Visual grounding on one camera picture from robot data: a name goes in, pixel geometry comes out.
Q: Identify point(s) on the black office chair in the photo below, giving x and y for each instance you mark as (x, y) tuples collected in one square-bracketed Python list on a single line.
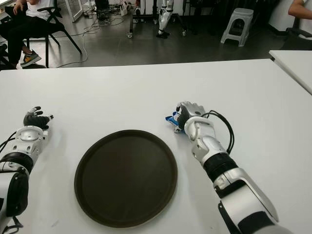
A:
[(299, 36)]

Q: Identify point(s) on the blue Oreo cookie packet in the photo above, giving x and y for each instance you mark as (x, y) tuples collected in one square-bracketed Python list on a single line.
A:
[(171, 119)]

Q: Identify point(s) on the white side table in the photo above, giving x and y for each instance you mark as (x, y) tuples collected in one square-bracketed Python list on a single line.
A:
[(295, 61)]

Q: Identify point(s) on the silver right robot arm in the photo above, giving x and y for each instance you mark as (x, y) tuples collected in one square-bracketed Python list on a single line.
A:
[(243, 192)]

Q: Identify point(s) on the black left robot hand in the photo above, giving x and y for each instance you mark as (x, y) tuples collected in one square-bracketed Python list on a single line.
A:
[(35, 120)]

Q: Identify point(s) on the white framed glass panel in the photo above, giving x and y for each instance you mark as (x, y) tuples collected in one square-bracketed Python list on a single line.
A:
[(78, 14)]

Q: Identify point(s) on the white bag on floor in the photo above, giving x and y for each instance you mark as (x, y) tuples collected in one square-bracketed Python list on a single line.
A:
[(123, 9)]

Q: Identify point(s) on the round dark brown tray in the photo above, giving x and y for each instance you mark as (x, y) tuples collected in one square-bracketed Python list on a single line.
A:
[(126, 180)]

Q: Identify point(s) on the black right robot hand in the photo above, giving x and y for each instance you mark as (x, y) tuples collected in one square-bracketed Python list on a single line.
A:
[(192, 109)]

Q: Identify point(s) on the black folding chair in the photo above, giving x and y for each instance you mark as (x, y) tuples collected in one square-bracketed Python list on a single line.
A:
[(54, 28)]

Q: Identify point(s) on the grey plastic stool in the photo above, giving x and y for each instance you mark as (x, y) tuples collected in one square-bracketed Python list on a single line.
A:
[(240, 12)]

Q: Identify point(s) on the white humanoid robot leg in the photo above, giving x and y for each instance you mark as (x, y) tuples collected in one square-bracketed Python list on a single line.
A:
[(162, 18)]

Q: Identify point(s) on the black wheeled metal frame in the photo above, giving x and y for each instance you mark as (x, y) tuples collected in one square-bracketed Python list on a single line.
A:
[(130, 20)]

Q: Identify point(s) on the person in white shirt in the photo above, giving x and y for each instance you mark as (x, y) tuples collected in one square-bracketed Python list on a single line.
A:
[(299, 8)]

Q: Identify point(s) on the seated person in black trousers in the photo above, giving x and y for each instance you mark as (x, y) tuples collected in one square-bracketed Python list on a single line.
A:
[(17, 31)]

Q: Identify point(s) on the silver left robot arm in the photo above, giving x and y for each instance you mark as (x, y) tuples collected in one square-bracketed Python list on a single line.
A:
[(24, 143)]

